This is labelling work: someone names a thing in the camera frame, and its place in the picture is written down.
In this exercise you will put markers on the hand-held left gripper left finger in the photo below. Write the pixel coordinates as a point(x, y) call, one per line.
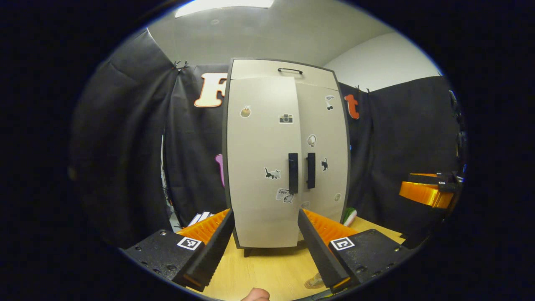
point(211, 255)

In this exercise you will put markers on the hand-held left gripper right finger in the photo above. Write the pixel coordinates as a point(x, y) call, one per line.
point(322, 255)

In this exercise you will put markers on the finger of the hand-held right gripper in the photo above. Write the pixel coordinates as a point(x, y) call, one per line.
point(424, 193)
point(424, 174)

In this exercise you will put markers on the round cork coaster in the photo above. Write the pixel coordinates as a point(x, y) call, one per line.
point(309, 286)

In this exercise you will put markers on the grey cabinet door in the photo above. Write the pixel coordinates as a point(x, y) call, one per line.
point(259, 146)
point(330, 138)

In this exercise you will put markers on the grey cabinet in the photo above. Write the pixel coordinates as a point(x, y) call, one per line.
point(225, 167)

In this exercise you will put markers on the small white printed box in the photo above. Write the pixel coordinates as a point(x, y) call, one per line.
point(200, 218)

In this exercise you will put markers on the watermelon slice toy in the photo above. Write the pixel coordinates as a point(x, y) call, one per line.
point(350, 217)

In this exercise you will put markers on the black backdrop cloth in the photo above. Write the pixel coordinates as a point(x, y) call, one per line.
point(125, 146)

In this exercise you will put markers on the ceiling light panel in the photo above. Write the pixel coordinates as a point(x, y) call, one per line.
point(221, 5)

